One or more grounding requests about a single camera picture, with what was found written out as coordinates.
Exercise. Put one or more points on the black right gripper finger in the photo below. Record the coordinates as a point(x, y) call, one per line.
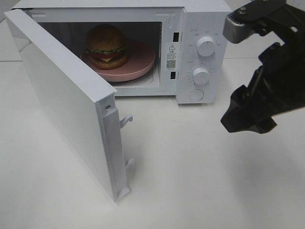
point(252, 107)
point(248, 19)

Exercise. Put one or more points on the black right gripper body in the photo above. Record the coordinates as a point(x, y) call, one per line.
point(285, 61)

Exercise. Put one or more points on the round white door button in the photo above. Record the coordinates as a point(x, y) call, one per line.
point(196, 95)

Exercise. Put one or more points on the pink round plate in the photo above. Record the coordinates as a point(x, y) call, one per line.
point(140, 61)

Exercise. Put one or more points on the burger with lettuce and tomato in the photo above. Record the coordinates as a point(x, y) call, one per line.
point(106, 47)

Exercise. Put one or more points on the white microwave door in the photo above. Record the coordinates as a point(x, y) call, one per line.
point(79, 102)

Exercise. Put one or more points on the upper white power knob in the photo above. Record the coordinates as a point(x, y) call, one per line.
point(205, 46)

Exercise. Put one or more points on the white microwave oven body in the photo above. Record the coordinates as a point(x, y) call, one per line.
point(170, 27)

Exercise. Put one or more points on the lower white timer knob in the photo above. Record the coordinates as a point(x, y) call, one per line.
point(201, 76)

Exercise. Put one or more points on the glass microwave turntable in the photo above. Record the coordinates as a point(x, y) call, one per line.
point(143, 80)

